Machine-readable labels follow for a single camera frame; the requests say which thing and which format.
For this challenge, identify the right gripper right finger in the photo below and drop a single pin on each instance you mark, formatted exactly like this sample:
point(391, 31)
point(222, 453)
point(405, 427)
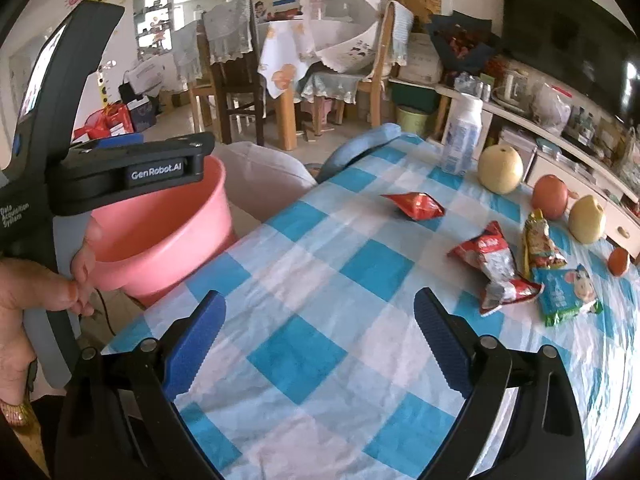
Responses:
point(544, 439)

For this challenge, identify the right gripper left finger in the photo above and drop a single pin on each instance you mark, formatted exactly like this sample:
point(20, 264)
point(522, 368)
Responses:
point(120, 419)

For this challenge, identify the green blue cartoon packet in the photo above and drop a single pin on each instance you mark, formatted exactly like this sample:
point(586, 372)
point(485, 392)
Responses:
point(567, 293)

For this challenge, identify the yellow cereal snack bag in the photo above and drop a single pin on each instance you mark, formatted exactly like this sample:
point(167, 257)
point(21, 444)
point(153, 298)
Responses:
point(539, 250)

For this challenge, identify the red white wrapper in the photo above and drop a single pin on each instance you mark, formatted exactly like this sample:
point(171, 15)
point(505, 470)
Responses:
point(490, 253)

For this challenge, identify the small red snack bag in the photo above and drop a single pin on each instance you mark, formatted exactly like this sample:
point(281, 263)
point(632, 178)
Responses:
point(417, 206)

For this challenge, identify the pink plastic trash bucket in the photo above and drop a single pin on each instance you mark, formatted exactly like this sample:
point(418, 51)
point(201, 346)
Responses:
point(151, 243)

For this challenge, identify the red gift boxes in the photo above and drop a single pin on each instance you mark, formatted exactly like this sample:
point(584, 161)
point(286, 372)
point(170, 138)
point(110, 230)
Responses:
point(112, 120)

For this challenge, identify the small orange tangerine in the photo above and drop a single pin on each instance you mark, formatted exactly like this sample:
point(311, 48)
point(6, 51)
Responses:
point(618, 262)

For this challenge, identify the dark wooden chair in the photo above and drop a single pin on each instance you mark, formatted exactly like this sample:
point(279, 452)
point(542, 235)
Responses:
point(229, 51)

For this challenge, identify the blue white checkered tablecloth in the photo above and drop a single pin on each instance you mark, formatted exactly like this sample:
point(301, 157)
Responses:
point(320, 370)

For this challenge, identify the yellow pear right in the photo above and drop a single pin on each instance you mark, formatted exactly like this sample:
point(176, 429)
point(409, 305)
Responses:
point(587, 220)

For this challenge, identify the yellow pear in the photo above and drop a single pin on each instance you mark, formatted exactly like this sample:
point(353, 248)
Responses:
point(587, 220)
point(500, 169)

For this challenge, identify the red apple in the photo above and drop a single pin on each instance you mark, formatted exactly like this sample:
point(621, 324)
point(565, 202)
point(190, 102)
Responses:
point(550, 196)

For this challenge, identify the dining table floral cloth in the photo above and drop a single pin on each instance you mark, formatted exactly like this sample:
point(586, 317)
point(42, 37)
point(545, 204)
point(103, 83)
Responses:
point(286, 51)

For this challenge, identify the yellow pear left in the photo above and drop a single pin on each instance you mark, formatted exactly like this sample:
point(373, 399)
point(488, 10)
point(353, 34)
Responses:
point(500, 169)

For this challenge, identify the white tv cabinet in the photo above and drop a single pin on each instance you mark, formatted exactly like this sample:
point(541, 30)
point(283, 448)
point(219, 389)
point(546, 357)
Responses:
point(622, 227)

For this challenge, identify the white milk bottle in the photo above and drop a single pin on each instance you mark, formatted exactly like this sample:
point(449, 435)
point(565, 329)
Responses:
point(461, 136)

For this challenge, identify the clear plastic bag on cabinet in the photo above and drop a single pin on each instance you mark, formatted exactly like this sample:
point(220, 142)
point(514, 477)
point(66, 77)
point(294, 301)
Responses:
point(550, 108)

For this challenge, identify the white mesh food cover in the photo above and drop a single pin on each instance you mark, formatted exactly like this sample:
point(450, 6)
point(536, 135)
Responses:
point(344, 32)

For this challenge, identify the green waste bin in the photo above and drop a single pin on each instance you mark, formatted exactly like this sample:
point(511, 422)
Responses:
point(411, 120)

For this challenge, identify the electric kettle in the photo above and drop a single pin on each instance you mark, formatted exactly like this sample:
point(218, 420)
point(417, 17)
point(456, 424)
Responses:
point(512, 89)

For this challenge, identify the wooden chair with towel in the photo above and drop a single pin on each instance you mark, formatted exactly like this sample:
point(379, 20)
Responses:
point(392, 50)

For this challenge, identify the black flat television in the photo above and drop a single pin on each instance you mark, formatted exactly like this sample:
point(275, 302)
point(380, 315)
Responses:
point(579, 43)

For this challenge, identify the dark flower bouquet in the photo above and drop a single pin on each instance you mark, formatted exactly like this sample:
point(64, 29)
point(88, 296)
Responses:
point(462, 42)

